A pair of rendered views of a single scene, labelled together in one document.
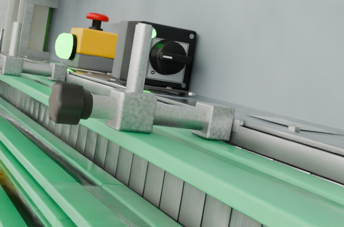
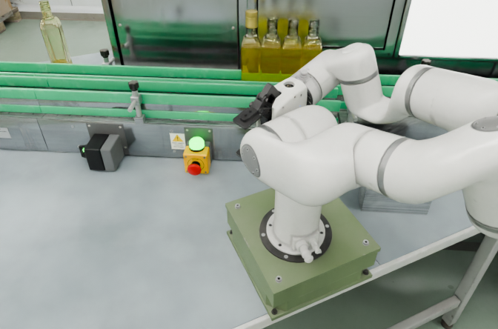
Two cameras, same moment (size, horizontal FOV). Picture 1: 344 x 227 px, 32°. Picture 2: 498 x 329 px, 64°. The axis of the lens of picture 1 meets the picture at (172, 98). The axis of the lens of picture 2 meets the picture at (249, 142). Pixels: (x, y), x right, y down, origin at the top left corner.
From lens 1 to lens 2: 1.58 m
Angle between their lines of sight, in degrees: 76
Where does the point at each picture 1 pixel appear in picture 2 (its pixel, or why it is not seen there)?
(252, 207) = not seen: outside the picture
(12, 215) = (124, 72)
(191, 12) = (98, 178)
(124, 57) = (101, 139)
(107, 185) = not seen: hidden behind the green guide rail
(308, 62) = (20, 162)
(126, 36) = (100, 145)
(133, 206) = not seen: hidden behind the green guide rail
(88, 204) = (22, 81)
